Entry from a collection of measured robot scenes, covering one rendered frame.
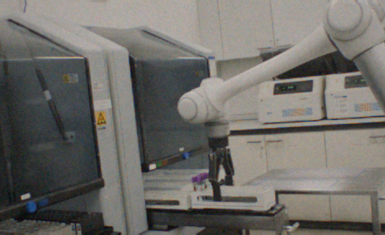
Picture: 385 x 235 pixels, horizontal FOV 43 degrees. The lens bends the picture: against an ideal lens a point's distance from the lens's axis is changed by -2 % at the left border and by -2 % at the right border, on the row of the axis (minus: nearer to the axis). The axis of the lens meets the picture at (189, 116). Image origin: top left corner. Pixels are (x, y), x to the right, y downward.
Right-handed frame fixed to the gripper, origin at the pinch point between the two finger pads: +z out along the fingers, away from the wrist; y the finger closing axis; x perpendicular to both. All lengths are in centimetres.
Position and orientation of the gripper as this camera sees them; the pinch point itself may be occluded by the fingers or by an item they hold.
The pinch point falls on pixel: (223, 191)
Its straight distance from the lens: 182.2
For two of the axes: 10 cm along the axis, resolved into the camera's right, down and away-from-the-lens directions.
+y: 5.0, -1.0, 8.6
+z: 1.1, 9.9, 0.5
